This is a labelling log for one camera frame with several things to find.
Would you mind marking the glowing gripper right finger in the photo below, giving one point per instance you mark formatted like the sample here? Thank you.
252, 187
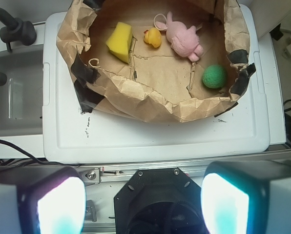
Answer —
247, 197

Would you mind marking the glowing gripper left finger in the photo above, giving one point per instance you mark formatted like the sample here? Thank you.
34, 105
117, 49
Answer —
41, 200

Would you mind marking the green ball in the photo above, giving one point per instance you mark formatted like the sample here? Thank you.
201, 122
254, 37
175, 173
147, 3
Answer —
214, 76

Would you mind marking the white plastic lid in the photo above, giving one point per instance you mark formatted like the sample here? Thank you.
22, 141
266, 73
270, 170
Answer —
71, 136

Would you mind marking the brown paper bag tray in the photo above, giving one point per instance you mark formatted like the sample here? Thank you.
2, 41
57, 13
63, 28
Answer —
157, 85

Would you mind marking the pink plush bunny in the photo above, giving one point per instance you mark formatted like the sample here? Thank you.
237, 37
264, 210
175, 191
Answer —
184, 41

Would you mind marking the black faucet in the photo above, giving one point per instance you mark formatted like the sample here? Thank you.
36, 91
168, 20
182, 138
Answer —
16, 29

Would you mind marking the yellow sponge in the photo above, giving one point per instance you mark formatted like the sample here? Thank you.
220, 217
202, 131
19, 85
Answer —
120, 41

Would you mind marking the yellow rubber duck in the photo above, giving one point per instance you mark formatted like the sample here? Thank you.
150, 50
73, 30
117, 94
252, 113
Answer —
153, 37

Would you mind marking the metal corner bracket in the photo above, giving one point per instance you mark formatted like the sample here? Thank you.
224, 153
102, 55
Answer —
91, 176

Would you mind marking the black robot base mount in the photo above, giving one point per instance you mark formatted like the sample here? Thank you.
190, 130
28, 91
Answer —
159, 201

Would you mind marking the aluminium rail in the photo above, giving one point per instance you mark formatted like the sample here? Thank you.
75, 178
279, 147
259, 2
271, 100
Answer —
194, 166

